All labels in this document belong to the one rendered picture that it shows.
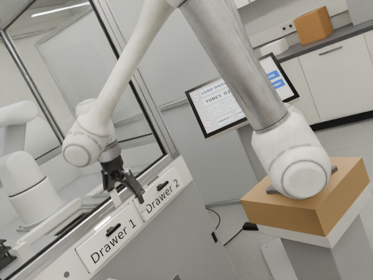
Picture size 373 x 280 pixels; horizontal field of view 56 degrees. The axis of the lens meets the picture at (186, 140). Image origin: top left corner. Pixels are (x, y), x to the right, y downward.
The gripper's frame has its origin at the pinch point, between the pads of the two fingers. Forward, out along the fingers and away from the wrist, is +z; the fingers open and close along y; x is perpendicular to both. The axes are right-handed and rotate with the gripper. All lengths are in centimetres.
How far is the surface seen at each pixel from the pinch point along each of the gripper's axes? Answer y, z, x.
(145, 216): 11.8, 16.9, -13.1
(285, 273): -14, 95, -69
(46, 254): 14.9, 2.3, 28.2
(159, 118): 20, -14, -47
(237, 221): 50, 111, -121
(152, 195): 13.0, 11.8, -21.4
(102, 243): 12.0, 12.4, 9.6
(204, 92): 15, -14, -81
